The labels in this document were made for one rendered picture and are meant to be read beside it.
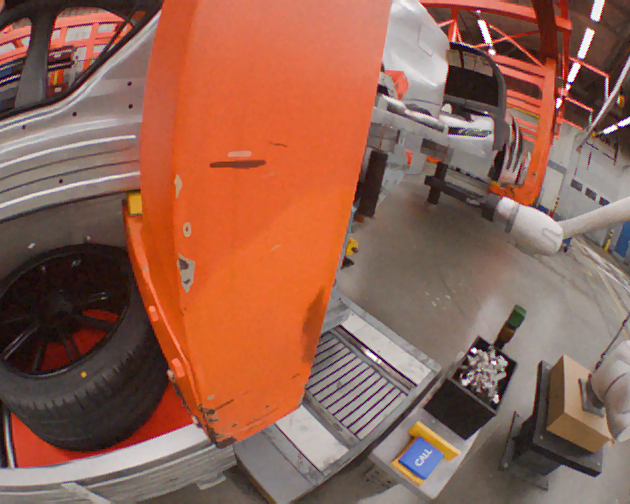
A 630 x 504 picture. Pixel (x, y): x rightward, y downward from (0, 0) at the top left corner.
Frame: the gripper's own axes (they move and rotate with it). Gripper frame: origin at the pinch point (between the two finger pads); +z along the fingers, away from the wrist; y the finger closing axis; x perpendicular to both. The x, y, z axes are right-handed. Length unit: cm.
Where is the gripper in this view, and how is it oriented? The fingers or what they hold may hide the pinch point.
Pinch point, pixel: (437, 183)
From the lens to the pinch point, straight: 86.2
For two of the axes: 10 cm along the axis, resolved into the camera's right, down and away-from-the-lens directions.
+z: -6.6, -4.5, 6.1
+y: 7.3, -2.0, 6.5
